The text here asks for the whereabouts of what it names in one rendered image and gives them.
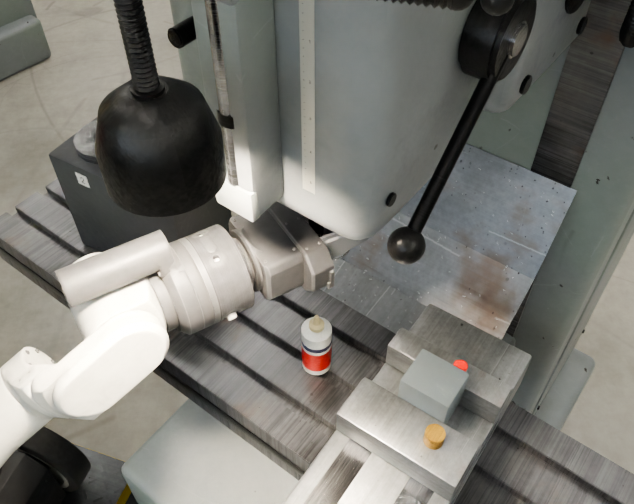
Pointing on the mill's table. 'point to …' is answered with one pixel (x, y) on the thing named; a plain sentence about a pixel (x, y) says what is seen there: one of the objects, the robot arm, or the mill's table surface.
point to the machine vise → (499, 391)
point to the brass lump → (434, 436)
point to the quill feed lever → (482, 66)
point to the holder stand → (110, 225)
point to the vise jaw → (405, 438)
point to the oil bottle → (316, 345)
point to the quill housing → (359, 103)
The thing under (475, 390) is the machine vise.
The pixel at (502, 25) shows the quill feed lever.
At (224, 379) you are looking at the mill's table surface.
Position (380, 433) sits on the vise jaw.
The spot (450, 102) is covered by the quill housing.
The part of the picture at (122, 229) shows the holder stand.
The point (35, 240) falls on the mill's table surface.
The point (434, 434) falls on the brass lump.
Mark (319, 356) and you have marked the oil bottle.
